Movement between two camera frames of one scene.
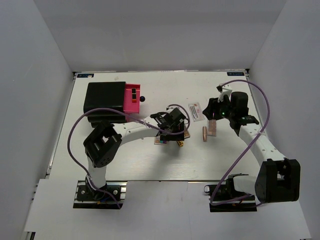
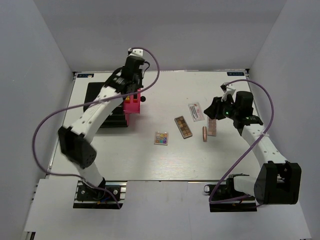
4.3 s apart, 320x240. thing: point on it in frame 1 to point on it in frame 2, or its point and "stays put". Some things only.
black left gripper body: x=179 y=137 to x=138 y=82
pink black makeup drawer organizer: x=116 y=95 stays put
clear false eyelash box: x=196 y=111 stays put
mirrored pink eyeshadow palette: x=212 y=128 stays put
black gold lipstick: x=180 y=143 to x=127 y=99
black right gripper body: x=221 y=110 stays put
